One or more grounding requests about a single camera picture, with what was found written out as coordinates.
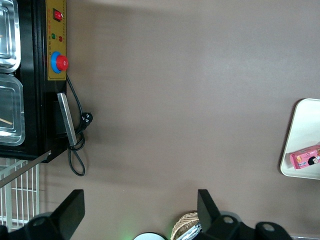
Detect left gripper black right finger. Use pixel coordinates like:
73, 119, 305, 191
197, 188, 254, 240

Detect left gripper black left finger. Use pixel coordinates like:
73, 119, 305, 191
9, 189, 86, 240

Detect cream plastic serving tray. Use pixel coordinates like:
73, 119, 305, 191
279, 98, 320, 181

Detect wicker basket with foil trays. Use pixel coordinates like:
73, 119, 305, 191
170, 211, 201, 240

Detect pink snack pack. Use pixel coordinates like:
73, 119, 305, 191
289, 144, 320, 172

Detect steel food container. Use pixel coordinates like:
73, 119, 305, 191
0, 0, 22, 74
0, 73, 26, 147

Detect black sealing machine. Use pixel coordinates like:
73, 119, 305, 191
0, 0, 69, 189

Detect red emergency stop button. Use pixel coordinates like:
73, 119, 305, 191
49, 50, 69, 75

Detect white wire rack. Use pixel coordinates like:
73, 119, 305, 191
0, 158, 41, 233

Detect silver bar handle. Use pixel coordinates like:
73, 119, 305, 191
56, 92, 78, 147

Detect black power cable with plug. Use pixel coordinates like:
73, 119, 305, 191
65, 74, 94, 177

